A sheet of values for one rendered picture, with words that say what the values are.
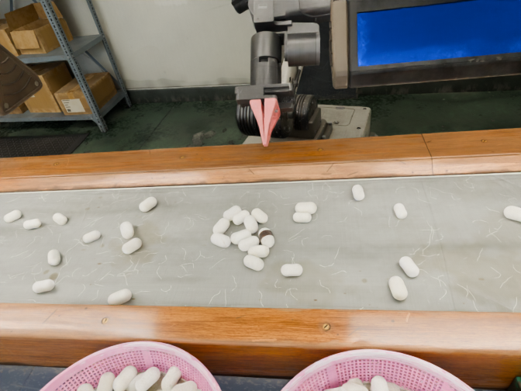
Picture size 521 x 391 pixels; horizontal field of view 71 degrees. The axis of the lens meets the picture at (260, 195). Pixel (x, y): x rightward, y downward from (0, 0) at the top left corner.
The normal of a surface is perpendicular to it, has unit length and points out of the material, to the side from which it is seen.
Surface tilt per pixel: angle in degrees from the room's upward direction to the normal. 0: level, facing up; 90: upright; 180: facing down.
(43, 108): 91
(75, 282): 0
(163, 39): 91
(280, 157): 0
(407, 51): 58
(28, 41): 80
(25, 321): 0
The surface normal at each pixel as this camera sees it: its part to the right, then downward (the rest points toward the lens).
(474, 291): -0.13, -0.76
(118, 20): -0.21, 0.64
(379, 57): -0.16, 0.15
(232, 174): -0.17, -0.08
